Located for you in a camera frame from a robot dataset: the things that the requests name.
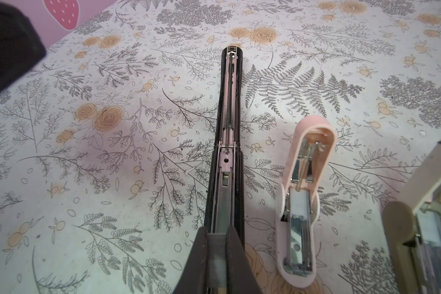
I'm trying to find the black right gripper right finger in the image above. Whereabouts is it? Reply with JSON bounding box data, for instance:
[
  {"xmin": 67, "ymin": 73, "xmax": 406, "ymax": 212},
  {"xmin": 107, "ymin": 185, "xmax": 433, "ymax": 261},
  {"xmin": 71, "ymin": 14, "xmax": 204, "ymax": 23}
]
[{"xmin": 226, "ymin": 227, "xmax": 262, "ymax": 294}]

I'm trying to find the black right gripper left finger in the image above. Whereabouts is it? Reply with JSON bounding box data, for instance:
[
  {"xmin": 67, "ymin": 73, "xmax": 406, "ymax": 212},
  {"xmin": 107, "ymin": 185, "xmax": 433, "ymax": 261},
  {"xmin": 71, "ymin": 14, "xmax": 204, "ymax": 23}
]
[{"xmin": 173, "ymin": 227, "xmax": 208, "ymax": 294}]

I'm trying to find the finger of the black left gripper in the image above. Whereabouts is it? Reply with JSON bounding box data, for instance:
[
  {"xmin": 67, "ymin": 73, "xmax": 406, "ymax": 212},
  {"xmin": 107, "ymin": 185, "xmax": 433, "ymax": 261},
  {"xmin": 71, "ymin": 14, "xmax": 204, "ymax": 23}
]
[{"xmin": 0, "ymin": 2, "xmax": 46, "ymax": 92}]

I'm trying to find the pink white small stapler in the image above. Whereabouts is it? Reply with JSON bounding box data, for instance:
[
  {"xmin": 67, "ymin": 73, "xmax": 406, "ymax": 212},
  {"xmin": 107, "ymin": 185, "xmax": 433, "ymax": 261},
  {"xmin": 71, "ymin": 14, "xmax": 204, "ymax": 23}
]
[{"xmin": 274, "ymin": 115, "xmax": 338, "ymax": 289}]

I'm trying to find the grey staple strip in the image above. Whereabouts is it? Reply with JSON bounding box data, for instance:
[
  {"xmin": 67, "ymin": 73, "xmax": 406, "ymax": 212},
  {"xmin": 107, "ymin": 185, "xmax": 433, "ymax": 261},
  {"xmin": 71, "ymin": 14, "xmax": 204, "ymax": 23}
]
[{"xmin": 207, "ymin": 233, "xmax": 227, "ymax": 289}]

